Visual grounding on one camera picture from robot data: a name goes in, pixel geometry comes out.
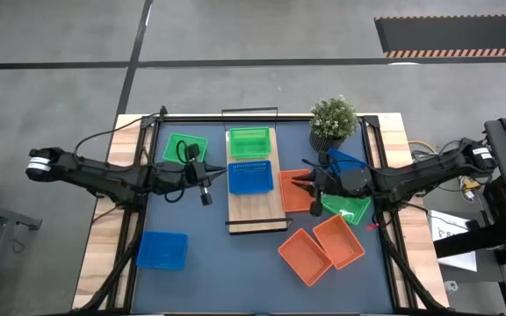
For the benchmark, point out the blue table mat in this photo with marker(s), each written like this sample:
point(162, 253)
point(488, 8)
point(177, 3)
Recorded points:
point(235, 272)

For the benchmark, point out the potted plant with dark pot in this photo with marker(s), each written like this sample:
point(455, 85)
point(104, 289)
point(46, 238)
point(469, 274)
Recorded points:
point(333, 118)

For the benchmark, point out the small red tag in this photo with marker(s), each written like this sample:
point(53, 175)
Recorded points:
point(371, 227)

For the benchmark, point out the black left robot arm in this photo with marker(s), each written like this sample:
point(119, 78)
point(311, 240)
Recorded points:
point(103, 175)

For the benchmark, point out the white paper sheet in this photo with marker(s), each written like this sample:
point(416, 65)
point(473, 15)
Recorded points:
point(442, 221)

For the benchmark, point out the black equipment stand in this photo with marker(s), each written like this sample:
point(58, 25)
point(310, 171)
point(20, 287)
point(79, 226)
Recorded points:
point(505, 167)

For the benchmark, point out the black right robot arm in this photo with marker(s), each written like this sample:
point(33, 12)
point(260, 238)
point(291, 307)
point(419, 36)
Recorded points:
point(411, 173)

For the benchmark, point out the green plastic basket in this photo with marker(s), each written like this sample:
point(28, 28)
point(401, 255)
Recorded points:
point(169, 153)
point(354, 210)
point(250, 145)

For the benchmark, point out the wooden tray board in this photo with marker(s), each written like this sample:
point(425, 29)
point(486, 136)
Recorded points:
point(257, 210)

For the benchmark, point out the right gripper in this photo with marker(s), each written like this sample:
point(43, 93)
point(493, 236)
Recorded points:
point(330, 182)

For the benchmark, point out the black metal table frame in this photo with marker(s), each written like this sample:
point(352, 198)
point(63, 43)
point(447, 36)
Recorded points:
point(191, 118)

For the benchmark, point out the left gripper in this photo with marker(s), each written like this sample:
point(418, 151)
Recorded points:
point(196, 173)

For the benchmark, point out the orange plastic basket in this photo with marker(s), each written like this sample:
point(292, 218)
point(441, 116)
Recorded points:
point(338, 241)
point(305, 259)
point(292, 197)

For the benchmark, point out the blue plastic basket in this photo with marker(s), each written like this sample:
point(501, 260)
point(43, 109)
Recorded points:
point(162, 250)
point(250, 177)
point(345, 160)

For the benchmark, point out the small white adapter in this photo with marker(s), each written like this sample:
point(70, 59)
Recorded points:
point(451, 287)

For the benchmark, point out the black hazard-striped floor ramp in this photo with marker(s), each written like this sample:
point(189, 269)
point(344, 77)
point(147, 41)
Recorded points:
point(455, 35)

